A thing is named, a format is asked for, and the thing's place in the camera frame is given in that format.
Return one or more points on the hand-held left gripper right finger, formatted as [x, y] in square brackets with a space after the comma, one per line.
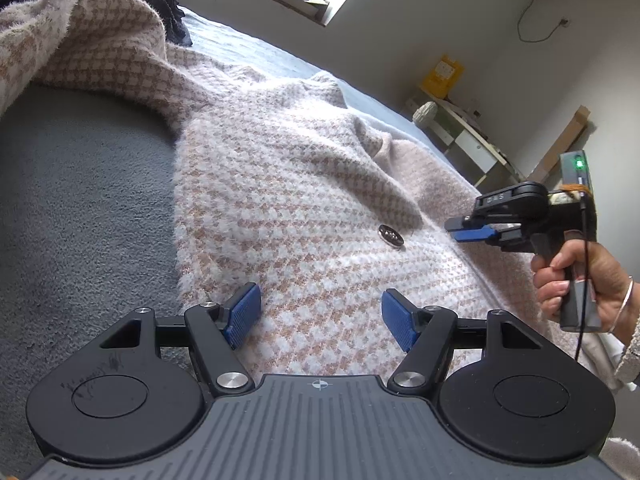
[397, 320]

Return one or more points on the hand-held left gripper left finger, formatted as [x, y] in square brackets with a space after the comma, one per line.
[245, 312]

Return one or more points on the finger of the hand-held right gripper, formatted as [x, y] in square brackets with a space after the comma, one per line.
[457, 223]
[475, 235]

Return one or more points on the pink white houndstooth coat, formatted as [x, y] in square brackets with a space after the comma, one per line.
[300, 160]

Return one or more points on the person's right hand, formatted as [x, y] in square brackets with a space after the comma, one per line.
[612, 295]

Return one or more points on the white wooden desk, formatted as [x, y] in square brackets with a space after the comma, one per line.
[467, 145]

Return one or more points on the silver bangle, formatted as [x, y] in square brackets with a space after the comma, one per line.
[627, 300]

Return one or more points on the white carved bedpost finial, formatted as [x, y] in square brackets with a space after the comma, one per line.
[425, 112]

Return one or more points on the yellow box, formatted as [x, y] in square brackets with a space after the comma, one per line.
[442, 77]

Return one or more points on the grey bed blanket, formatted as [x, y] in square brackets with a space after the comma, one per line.
[75, 210]

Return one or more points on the dark grey garment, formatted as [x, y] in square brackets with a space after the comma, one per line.
[170, 10]

